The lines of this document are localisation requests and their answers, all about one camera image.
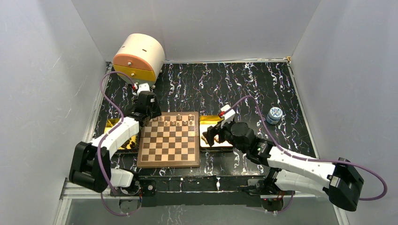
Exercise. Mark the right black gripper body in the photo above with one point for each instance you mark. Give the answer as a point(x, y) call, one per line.
point(224, 134)

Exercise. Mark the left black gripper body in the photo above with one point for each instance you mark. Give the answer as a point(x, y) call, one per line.
point(154, 111)

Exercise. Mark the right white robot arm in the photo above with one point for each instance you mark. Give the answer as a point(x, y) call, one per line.
point(338, 181)

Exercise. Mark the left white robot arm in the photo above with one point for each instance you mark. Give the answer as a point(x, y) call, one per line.
point(91, 163)

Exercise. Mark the gold tin with light pieces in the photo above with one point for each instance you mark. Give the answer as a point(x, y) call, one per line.
point(209, 120)

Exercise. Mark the gold tin with dark pieces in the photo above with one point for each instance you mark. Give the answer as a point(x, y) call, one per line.
point(131, 145)

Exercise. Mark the small blue white jar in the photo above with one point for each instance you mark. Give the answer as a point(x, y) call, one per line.
point(274, 115)

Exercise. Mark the wooden chessboard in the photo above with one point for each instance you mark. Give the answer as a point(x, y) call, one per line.
point(171, 146)

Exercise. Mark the round cream drawer box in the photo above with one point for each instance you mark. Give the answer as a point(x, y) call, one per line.
point(140, 59)

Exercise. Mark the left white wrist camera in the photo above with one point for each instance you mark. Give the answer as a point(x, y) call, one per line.
point(139, 88)

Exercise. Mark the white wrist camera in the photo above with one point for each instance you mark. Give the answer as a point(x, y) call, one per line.
point(227, 115)
point(139, 88)

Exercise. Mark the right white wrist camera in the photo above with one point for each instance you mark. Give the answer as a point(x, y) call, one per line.
point(227, 115)

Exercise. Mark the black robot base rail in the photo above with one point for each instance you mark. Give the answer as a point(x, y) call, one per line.
point(249, 191)

